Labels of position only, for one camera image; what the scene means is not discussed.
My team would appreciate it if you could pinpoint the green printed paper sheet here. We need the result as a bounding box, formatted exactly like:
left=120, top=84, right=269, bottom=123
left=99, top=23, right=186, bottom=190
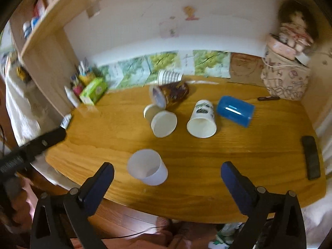
left=146, top=51, right=181, bottom=76
left=192, top=50, right=231, bottom=79
left=97, top=56, right=153, bottom=89

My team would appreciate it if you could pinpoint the brown cardboard sheet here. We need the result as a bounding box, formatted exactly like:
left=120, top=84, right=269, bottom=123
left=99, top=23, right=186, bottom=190
left=229, top=52, right=267, bottom=87

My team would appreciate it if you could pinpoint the pink round box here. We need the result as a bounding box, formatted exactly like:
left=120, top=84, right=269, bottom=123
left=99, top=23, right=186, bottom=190
left=267, top=34, right=297, bottom=61

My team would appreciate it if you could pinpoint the white cup with green print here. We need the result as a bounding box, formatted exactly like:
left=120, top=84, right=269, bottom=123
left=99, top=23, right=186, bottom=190
left=186, top=99, right=217, bottom=138

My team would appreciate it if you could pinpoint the yellow pink wall sticker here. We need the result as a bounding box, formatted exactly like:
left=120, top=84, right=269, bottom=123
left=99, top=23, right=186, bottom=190
left=183, top=6, right=200, bottom=21

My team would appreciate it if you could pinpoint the striped white paper cup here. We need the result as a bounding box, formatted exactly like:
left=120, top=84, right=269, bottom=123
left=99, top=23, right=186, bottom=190
left=157, top=69, right=183, bottom=85

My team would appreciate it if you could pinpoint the green tissue box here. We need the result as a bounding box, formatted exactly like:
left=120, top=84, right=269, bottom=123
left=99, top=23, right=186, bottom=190
left=79, top=77, right=108, bottom=106

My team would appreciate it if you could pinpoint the floral fabric basket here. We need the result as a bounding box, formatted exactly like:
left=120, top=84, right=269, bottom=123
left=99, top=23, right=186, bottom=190
left=261, top=48, right=312, bottom=100

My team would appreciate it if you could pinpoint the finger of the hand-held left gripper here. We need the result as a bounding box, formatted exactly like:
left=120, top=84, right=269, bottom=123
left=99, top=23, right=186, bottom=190
left=20, top=128, right=67, bottom=162

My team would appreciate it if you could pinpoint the white glue bottle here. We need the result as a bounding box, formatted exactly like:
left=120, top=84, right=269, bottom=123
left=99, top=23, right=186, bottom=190
left=65, top=86, right=80, bottom=108

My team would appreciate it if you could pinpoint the blue plastic cup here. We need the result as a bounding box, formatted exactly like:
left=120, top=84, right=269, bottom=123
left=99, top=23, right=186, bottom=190
left=216, top=95, right=255, bottom=128

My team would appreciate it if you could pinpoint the wooden shelf unit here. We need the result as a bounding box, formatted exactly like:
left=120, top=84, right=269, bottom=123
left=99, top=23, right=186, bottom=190
left=9, top=0, right=166, bottom=121

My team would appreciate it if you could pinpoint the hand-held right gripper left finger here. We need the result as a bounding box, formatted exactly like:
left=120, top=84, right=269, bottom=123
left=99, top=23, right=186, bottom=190
left=30, top=162, right=115, bottom=249

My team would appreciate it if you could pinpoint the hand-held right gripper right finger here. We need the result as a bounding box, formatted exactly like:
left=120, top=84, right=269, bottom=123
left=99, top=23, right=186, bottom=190
left=220, top=161, right=308, bottom=249

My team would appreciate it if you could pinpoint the brown printed paper cup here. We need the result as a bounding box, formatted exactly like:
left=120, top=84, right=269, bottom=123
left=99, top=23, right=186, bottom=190
left=149, top=81, right=190, bottom=109

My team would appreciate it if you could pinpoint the green white packet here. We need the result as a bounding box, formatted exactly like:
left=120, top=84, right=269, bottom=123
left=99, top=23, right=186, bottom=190
left=212, top=222, right=245, bottom=247

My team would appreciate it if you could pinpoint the thin black cable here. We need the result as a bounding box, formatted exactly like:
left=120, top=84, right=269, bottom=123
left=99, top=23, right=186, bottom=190
left=100, top=226, right=168, bottom=240

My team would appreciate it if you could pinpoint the small white paper cup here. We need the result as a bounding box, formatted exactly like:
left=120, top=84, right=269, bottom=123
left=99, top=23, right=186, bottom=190
left=143, top=104, right=159, bottom=122

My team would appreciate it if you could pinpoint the translucent white plastic cup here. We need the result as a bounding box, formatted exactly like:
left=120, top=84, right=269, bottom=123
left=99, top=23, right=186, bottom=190
left=127, top=149, right=168, bottom=186

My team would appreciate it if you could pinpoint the colourful pen holder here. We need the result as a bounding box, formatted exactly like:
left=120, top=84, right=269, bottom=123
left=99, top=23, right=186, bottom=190
left=71, top=62, right=96, bottom=95

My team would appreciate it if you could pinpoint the white cloth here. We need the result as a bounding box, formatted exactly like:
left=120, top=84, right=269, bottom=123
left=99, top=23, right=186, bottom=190
left=0, top=26, right=66, bottom=148

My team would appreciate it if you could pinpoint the plain white paper cup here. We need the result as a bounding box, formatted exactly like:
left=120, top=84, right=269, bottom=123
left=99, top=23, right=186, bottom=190
left=151, top=110, right=178, bottom=138

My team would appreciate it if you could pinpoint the dark-haired doll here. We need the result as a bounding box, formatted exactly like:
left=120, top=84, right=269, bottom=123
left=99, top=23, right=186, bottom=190
left=278, top=0, right=319, bottom=53

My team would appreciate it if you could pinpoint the black remote control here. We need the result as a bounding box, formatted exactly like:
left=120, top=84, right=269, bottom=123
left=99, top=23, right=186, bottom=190
left=301, top=135, right=321, bottom=180

